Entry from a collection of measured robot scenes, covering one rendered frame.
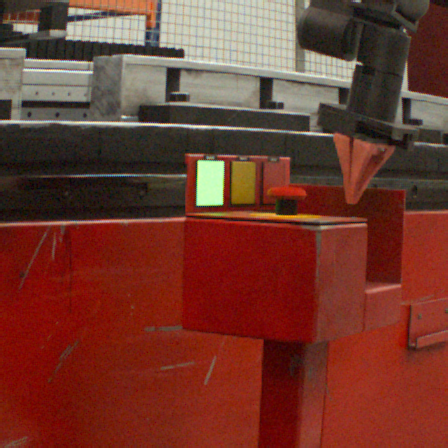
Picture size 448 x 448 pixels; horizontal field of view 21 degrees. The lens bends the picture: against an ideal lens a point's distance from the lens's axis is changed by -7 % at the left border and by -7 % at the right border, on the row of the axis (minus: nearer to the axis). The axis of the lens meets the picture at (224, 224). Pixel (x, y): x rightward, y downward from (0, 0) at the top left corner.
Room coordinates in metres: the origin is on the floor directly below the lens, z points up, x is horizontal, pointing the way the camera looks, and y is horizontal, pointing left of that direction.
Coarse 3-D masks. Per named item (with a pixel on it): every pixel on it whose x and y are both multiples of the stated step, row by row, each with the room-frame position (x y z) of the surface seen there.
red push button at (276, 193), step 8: (272, 192) 1.26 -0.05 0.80; (280, 192) 1.26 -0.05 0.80; (288, 192) 1.25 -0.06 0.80; (296, 192) 1.26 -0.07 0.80; (304, 192) 1.27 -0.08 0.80; (280, 200) 1.27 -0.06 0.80; (288, 200) 1.26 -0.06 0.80; (296, 200) 1.27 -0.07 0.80; (280, 208) 1.26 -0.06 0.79; (288, 208) 1.26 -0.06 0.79; (296, 208) 1.27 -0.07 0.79
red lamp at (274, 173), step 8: (264, 168) 1.39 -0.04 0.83; (272, 168) 1.41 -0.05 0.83; (280, 168) 1.42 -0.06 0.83; (264, 176) 1.39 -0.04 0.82; (272, 176) 1.41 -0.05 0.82; (280, 176) 1.42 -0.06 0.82; (264, 184) 1.39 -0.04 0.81; (272, 184) 1.41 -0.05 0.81; (280, 184) 1.42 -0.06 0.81; (264, 192) 1.39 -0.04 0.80; (264, 200) 1.39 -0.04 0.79; (272, 200) 1.41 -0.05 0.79
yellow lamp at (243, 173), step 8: (232, 168) 1.34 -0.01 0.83; (240, 168) 1.35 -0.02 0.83; (248, 168) 1.37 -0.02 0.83; (232, 176) 1.34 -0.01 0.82; (240, 176) 1.35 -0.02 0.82; (248, 176) 1.37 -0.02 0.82; (232, 184) 1.34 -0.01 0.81; (240, 184) 1.35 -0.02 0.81; (248, 184) 1.37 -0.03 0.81; (232, 192) 1.34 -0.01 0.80; (240, 192) 1.35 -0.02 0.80; (248, 192) 1.37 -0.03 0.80; (232, 200) 1.34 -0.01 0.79; (240, 200) 1.35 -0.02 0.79; (248, 200) 1.37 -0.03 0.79
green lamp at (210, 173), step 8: (200, 168) 1.29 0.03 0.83; (208, 168) 1.30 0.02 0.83; (216, 168) 1.31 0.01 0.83; (200, 176) 1.29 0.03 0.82; (208, 176) 1.30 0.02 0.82; (216, 176) 1.31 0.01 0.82; (200, 184) 1.29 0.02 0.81; (208, 184) 1.30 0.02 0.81; (216, 184) 1.32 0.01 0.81; (200, 192) 1.29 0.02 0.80; (208, 192) 1.30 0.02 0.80; (216, 192) 1.32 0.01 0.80; (200, 200) 1.29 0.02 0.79; (208, 200) 1.30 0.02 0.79; (216, 200) 1.32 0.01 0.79
